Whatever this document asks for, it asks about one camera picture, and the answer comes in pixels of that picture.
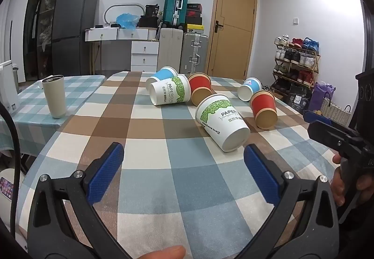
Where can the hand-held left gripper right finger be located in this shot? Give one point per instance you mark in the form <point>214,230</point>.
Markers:
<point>263,175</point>

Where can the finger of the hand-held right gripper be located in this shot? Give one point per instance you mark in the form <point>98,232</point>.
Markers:
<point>327,132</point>

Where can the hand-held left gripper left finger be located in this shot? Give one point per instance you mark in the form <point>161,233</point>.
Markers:
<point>105,172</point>

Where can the white green-leaf paper cup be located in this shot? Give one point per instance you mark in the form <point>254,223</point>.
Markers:
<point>172,91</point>
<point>222,121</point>

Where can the red paper cup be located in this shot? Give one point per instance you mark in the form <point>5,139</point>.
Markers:
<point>263,105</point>
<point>200,82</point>

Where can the blue paper cup pink print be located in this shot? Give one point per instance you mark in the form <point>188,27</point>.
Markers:
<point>251,86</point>

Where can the person's right hand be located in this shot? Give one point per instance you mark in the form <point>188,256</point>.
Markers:
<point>337,186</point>

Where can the person's left hand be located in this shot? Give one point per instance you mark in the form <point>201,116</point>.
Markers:
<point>166,253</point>

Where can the woven basket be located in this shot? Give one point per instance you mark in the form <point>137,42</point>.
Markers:
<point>334,113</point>

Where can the purple bag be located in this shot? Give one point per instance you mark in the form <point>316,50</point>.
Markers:
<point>320,96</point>

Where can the black plastic package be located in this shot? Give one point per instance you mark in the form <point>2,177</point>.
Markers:
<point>299,98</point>

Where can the wooden shoe rack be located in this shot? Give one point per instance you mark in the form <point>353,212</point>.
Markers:
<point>316,64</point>

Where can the brown blue checked tablecloth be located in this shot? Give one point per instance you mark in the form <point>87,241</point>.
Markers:
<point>175,159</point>

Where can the rows of shoes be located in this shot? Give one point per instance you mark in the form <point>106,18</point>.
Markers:
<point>295,57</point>

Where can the beige steel tumbler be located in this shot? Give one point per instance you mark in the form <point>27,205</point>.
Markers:
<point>54,95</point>

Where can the teal checked tablecloth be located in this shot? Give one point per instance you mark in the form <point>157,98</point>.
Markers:
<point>29,107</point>

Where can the white vanity dresser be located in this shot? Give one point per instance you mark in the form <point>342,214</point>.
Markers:
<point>143,48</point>

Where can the white electric kettle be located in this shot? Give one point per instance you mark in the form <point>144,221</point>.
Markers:
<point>7,86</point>

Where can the wooden door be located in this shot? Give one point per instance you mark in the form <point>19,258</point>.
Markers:
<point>233,28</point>

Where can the white suitcase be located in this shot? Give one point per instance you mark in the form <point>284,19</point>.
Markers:
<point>169,48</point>

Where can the silver suitcase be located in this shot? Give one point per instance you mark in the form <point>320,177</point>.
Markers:
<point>194,53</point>

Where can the dark grey refrigerator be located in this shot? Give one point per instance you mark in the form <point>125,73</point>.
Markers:
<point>73,28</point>

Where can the blue plastic bag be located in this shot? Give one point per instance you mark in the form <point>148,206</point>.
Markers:
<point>127,21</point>

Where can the yellow black shoe box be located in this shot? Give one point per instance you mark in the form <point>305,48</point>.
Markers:
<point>194,28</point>

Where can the oval vanity mirror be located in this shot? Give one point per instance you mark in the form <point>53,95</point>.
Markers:
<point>111,9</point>

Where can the black bag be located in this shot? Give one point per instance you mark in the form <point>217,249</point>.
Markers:
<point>149,15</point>

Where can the dark glass cabinet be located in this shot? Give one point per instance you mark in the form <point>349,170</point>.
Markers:
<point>43,13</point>

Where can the red black shoe box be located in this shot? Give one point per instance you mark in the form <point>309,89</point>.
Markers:
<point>193,18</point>

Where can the teal suitcase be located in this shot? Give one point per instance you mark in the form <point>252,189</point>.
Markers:
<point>175,4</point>

